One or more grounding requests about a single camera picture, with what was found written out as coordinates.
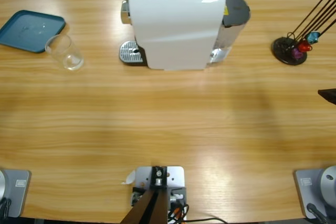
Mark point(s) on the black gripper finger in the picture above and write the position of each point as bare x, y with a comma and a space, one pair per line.
329, 95

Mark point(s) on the teal coffee capsule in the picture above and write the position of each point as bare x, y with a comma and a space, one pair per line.
313, 37

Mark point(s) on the clear drinking glass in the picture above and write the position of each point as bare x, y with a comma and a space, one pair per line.
71, 62

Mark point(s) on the purple coffee capsule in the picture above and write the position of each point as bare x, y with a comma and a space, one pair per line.
297, 54

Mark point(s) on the red coffee capsule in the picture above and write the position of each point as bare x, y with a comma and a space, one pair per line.
304, 46

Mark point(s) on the white capsule coffee machine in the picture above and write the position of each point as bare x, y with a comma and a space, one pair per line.
178, 30

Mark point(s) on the black capsule holder with rods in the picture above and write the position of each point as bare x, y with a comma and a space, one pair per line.
282, 48

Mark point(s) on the clear water tank dark lid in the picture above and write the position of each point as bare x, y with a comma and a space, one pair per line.
236, 9

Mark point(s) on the metal grille drip tray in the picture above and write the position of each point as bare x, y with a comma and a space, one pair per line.
128, 52

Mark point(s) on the white paper tape strip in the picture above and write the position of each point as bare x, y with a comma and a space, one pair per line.
130, 178

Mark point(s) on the teal plastic tray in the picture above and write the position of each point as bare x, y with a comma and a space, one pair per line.
23, 30

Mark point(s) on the grey base plate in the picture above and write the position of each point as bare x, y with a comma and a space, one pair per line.
304, 190
19, 195

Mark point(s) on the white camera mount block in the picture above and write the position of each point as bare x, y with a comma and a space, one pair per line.
176, 176

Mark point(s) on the dark camera mount post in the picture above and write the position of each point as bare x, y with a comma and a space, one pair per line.
149, 208

